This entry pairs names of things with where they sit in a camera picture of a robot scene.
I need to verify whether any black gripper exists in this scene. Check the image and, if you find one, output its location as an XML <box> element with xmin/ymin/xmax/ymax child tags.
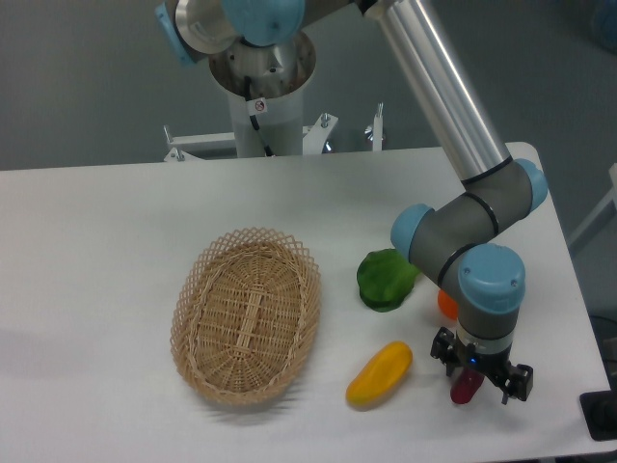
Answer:
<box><xmin>430</xmin><ymin>327</ymin><xmax>534</xmax><ymax>405</ymax></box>

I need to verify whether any purple sweet potato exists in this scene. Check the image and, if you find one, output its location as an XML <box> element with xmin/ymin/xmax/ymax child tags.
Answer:
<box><xmin>450</xmin><ymin>368</ymin><xmax>485</xmax><ymax>405</ymax></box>

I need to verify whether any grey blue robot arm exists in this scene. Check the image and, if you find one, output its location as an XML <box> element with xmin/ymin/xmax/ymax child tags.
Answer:
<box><xmin>155</xmin><ymin>1</ymin><xmax>548</xmax><ymax>401</ymax></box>

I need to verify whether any orange tangerine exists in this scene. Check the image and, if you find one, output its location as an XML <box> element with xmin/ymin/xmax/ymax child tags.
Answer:
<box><xmin>438</xmin><ymin>289</ymin><xmax>459</xmax><ymax>320</ymax></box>

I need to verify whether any yellow mango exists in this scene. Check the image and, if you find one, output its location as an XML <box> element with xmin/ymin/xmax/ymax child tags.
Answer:
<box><xmin>345</xmin><ymin>340</ymin><xmax>414</xmax><ymax>409</ymax></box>

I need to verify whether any black device at table edge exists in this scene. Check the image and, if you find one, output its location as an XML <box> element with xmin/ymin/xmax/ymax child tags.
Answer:
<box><xmin>579</xmin><ymin>391</ymin><xmax>616</xmax><ymax>442</ymax></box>

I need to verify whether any green bok choy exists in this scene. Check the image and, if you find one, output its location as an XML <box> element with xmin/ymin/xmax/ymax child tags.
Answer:
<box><xmin>356</xmin><ymin>249</ymin><xmax>420</xmax><ymax>313</ymax></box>

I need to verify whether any woven wicker basket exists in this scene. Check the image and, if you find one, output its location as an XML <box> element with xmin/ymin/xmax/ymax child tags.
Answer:
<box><xmin>170</xmin><ymin>228</ymin><xmax>321</xmax><ymax>406</ymax></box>

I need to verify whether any white frame at right edge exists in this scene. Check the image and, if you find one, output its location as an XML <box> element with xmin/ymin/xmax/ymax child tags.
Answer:
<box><xmin>566</xmin><ymin>164</ymin><xmax>616</xmax><ymax>255</ymax></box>

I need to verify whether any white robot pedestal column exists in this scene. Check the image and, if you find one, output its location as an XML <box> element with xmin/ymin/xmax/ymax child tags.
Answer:
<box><xmin>208</xmin><ymin>32</ymin><xmax>316</xmax><ymax>129</ymax></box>

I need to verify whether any white metal base frame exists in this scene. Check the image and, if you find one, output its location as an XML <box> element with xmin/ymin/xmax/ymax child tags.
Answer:
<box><xmin>162</xmin><ymin>102</ymin><xmax>388</xmax><ymax>163</ymax></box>

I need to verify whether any black cable on pedestal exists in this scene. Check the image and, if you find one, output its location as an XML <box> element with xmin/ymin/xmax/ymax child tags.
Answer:
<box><xmin>243</xmin><ymin>76</ymin><xmax>275</xmax><ymax>158</ymax></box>

